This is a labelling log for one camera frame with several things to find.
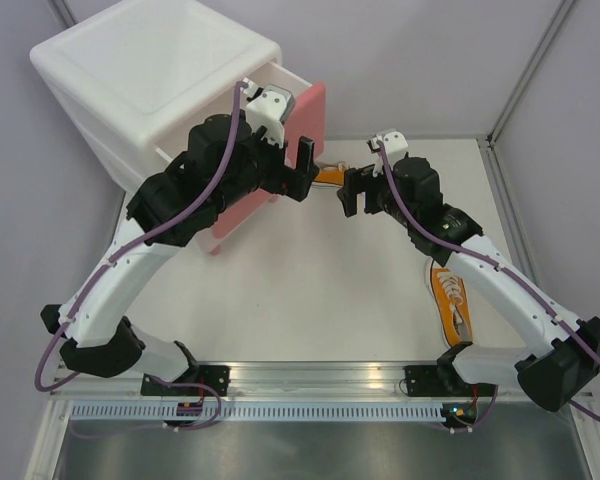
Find white slotted cable duct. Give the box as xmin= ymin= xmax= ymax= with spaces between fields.
xmin=70 ymin=400 xmax=445 ymax=423

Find white plastic shoe cabinet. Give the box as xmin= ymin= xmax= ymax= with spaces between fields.
xmin=30 ymin=1 xmax=281 ymax=193

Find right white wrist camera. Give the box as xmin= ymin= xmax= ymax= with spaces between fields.
xmin=367 ymin=130 xmax=408 ymax=165

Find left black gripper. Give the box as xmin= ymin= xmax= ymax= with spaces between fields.
xmin=213 ymin=120 xmax=320 ymax=214

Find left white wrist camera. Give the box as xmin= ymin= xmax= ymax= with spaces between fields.
xmin=243 ymin=78 xmax=296 ymax=148

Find orange sneaker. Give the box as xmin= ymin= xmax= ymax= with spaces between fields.
xmin=425 ymin=260 xmax=473 ymax=347
xmin=312 ymin=162 xmax=350 ymax=188

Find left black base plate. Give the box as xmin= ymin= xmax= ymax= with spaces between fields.
xmin=140 ymin=364 xmax=231 ymax=397

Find light pink drawer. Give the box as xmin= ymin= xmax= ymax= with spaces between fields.
xmin=194 ymin=189 xmax=278 ymax=255

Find aluminium corner frame post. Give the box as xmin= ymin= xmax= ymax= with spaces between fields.
xmin=485 ymin=0 xmax=580 ymax=148

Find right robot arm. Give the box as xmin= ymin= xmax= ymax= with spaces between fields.
xmin=337 ymin=156 xmax=600 ymax=412

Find aluminium mounting rail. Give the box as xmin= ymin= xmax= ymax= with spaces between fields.
xmin=49 ymin=360 xmax=594 ymax=401

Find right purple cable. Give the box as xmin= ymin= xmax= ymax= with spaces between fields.
xmin=372 ymin=142 xmax=600 ymax=434

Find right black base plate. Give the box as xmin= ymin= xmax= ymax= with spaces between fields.
xmin=404 ymin=364 xmax=495 ymax=398

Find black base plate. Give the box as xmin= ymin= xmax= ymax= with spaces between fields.
xmin=140 ymin=364 xmax=231 ymax=397
xmin=404 ymin=364 xmax=495 ymax=398

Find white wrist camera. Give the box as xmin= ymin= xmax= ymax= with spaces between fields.
xmin=367 ymin=130 xmax=408 ymax=165
xmin=243 ymin=78 xmax=296 ymax=148

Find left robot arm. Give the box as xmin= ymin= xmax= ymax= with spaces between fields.
xmin=41 ymin=111 xmax=318 ymax=396

